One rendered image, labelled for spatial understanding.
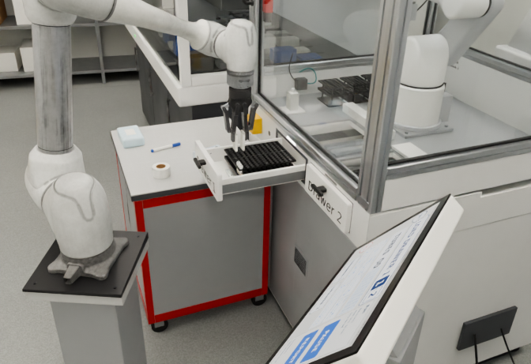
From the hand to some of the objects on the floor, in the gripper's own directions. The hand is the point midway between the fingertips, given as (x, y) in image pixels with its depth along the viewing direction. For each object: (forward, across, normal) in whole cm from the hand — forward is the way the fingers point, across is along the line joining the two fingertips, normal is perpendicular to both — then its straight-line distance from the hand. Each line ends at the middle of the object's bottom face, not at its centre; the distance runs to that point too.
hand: (239, 140), depth 179 cm
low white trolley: (+100, -6, +46) cm, 110 cm away
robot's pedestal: (+101, -52, -19) cm, 115 cm away
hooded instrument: (+98, +59, +178) cm, 212 cm away
